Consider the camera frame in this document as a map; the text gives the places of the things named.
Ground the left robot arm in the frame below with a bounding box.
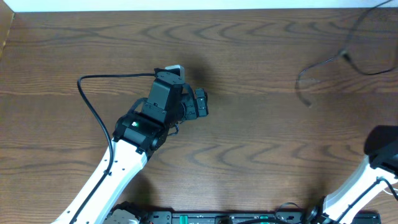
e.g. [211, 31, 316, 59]
[55, 65, 208, 223]

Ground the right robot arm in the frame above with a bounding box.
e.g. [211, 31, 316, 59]
[303, 125, 397, 223]

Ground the black right camera cable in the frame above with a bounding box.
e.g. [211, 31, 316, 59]
[335, 177, 398, 224]

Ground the black usb cable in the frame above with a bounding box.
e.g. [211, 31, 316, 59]
[294, 0, 398, 108]

